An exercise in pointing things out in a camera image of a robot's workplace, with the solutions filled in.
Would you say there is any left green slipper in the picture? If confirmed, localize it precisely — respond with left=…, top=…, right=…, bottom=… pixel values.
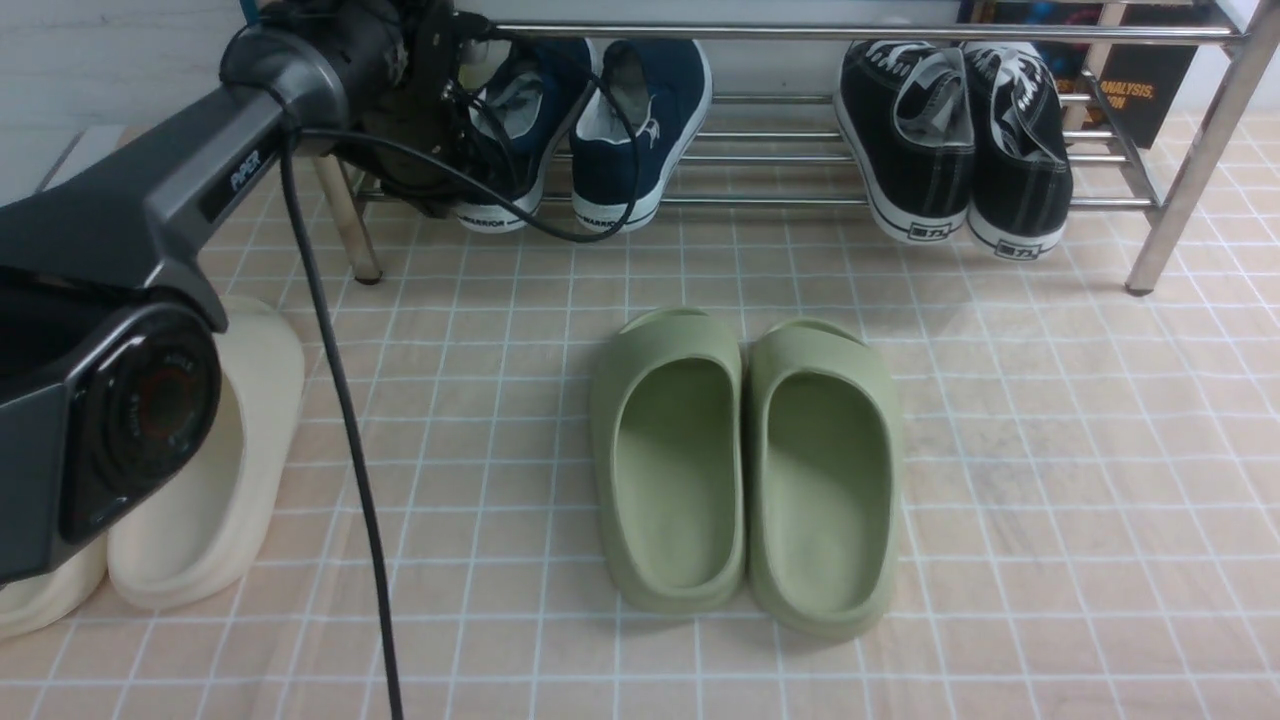
left=588, top=307, right=748, bottom=615

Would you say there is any navy canvas shoe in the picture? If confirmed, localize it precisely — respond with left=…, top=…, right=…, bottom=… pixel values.
left=468, top=38, right=599, bottom=215
left=570, top=38, right=713, bottom=233

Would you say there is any green slipper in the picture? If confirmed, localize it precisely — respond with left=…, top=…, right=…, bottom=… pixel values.
left=744, top=318, right=905, bottom=641
left=588, top=307, right=748, bottom=615

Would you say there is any left cream slipper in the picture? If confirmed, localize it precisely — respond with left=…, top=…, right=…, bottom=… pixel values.
left=1, top=536, right=108, bottom=641

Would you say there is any cream slipper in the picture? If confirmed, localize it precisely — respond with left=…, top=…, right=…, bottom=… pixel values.
left=108, top=296, right=306, bottom=611
left=1, top=536, right=108, bottom=641

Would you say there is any right black sneaker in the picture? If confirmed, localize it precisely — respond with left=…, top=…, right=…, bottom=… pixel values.
left=960, top=41, right=1074, bottom=263

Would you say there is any right green slipper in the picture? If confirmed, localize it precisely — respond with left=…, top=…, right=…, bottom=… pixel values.
left=744, top=318, right=905, bottom=641

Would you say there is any black sneaker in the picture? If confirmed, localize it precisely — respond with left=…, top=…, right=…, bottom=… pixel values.
left=960, top=41, right=1074, bottom=263
left=833, top=40, right=977, bottom=246

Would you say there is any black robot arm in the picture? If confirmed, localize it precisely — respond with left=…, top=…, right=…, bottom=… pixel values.
left=1, top=1, right=460, bottom=584

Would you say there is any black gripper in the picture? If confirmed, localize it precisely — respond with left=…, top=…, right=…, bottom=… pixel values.
left=385, top=1, right=468, bottom=219

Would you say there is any left black sneaker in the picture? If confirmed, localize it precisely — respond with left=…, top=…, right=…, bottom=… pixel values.
left=833, top=40, right=977, bottom=246

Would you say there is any metal shoe rack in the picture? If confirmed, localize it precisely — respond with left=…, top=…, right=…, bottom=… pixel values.
left=312, top=1, right=1277, bottom=297

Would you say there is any black cable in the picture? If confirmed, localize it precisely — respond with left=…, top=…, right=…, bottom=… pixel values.
left=278, top=20, right=646, bottom=720

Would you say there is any right cream slipper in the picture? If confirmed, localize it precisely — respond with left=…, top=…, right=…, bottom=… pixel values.
left=108, top=296, right=306, bottom=611

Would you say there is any black book orange text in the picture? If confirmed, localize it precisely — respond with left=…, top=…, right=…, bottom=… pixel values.
left=957, top=1, right=1221, bottom=149

